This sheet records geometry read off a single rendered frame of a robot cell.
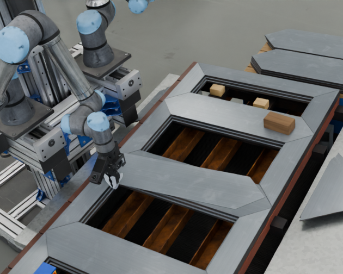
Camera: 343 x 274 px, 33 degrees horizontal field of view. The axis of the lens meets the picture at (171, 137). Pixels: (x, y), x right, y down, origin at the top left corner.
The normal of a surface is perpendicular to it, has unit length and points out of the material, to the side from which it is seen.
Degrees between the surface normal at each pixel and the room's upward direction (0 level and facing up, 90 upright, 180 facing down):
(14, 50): 84
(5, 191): 0
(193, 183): 0
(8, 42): 84
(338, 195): 0
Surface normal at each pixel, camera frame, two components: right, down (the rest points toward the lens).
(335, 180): -0.14, -0.76
